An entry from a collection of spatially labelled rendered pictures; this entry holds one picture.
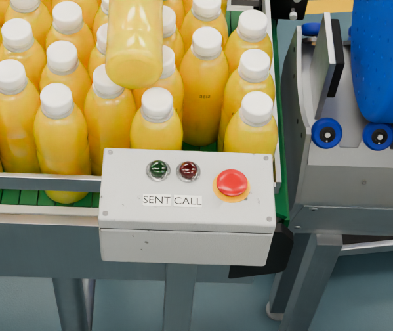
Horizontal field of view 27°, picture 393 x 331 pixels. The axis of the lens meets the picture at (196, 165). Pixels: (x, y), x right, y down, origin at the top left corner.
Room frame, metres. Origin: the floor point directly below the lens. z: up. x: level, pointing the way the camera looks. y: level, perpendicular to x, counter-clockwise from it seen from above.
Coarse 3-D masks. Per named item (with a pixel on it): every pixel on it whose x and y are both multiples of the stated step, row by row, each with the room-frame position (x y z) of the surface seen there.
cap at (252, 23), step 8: (240, 16) 0.80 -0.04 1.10; (248, 16) 0.80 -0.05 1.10; (256, 16) 0.80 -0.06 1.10; (264, 16) 0.81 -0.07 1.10; (240, 24) 0.79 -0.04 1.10; (248, 24) 0.79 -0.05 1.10; (256, 24) 0.79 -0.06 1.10; (264, 24) 0.79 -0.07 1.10; (240, 32) 0.79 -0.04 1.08; (248, 32) 0.78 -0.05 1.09; (256, 32) 0.78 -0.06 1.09; (264, 32) 0.79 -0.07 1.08
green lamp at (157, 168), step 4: (156, 160) 0.55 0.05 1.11; (160, 160) 0.55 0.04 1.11; (152, 164) 0.54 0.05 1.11; (156, 164) 0.54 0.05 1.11; (160, 164) 0.54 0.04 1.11; (164, 164) 0.54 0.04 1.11; (152, 168) 0.53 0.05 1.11; (156, 168) 0.53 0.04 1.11; (160, 168) 0.53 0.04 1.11; (164, 168) 0.54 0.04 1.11; (152, 172) 0.53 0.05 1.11; (156, 172) 0.53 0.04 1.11; (160, 172) 0.53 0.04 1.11; (164, 172) 0.53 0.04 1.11; (156, 176) 0.53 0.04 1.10; (160, 176) 0.53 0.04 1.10
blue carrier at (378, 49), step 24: (360, 0) 0.91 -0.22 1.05; (384, 0) 0.81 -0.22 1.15; (360, 24) 0.88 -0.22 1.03; (384, 24) 0.78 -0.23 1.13; (360, 48) 0.84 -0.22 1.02; (384, 48) 0.75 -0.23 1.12; (360, 72) 0.81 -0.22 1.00; (384, 72) 0.73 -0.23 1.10; (360, 96) 0.78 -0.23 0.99; (384, 96) 0.70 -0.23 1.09; (384, 120) 0.70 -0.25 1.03
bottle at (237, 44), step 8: (232, 32) 0.81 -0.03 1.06; (232, 40) 0.79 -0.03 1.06; (240, 40) 0.79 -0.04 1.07; (248, 40) 0.78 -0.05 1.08; (256, 40) 0.78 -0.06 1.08; (264, 40) 0.79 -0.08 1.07; (224, 48) 0.80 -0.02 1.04; (232, 48) 0.78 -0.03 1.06; (240, 48) 0.78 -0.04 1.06; (248, 48) 0.78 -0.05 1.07; (256, 48) 0.78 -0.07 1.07; (264, 48) 0.78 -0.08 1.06; (232, 56) 0.78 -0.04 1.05; (240, 56) 0.77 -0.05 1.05; (272, 56) 0.79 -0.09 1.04; (232, 64) 0.77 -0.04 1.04
